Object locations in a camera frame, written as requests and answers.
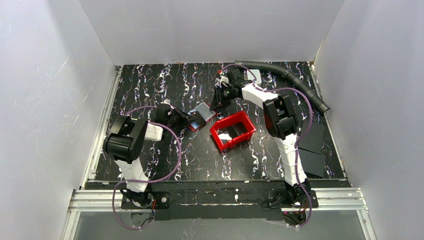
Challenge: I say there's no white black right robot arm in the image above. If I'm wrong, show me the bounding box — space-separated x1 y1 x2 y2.
209 69 307 187

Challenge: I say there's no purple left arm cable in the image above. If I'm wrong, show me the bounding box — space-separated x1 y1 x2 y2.
111 105 183 231

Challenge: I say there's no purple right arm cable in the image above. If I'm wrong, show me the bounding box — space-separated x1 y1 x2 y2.
220 63 314 229

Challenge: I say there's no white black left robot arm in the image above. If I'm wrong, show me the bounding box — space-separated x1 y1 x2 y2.
103 99 197 193

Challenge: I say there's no red plastic bin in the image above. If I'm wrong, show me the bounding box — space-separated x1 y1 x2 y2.
209 111 257 152

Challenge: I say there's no grey corrugated hose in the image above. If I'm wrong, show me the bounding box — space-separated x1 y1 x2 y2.
234 59 331 114

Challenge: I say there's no aluminium frame rail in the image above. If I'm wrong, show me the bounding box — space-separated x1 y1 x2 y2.
61 66 379 240

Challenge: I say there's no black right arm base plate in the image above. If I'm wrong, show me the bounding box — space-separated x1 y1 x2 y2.
262 190 310 212

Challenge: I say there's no white rectangular box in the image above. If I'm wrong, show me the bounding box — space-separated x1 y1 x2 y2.
246 69 262 86

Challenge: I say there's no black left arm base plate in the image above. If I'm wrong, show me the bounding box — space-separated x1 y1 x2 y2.
119 188 170 210

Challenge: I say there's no black card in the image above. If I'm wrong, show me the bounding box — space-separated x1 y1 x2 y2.
191 111 206 129
298 122 325 154
298 149 326 179

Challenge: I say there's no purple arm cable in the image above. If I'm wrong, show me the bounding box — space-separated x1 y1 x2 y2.
111 105 183 231
220 63 314 229

